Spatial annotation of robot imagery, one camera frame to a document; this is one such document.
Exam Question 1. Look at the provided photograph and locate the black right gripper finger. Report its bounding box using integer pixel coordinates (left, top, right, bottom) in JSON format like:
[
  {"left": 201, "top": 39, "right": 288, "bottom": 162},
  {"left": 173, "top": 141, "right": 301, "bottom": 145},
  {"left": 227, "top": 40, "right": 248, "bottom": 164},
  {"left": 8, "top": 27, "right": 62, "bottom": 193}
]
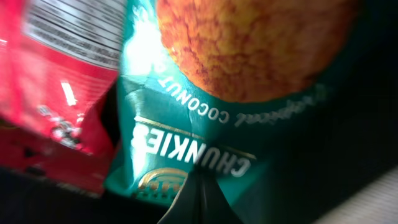
[{"left": 158, "top": 169, "right": 243, "bottom": 224}]

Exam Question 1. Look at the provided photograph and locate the dark green box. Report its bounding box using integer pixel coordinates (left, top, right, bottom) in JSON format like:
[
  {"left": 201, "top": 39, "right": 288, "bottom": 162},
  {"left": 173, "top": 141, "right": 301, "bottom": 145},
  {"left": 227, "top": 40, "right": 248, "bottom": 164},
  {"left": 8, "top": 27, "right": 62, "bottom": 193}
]
[{"left": 1, "top": 1, "right": 397, "bottom": 223}]

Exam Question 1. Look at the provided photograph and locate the red snack bag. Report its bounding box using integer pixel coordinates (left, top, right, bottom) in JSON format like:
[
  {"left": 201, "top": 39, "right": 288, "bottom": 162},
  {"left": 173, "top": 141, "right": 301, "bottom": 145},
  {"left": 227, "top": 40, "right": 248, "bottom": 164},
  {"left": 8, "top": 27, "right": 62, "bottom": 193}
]
[{"left": 1, "top": 0, "right": 126, "bottom": 195}]

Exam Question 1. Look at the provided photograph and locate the teal Chunkies cookie box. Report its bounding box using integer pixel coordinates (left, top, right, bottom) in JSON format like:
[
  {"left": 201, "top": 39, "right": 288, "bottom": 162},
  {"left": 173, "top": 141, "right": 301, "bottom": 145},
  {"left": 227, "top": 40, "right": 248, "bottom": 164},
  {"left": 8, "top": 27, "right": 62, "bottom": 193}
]
[{"left": 104, "top": 0, "right": 362, "bottom": 206}]

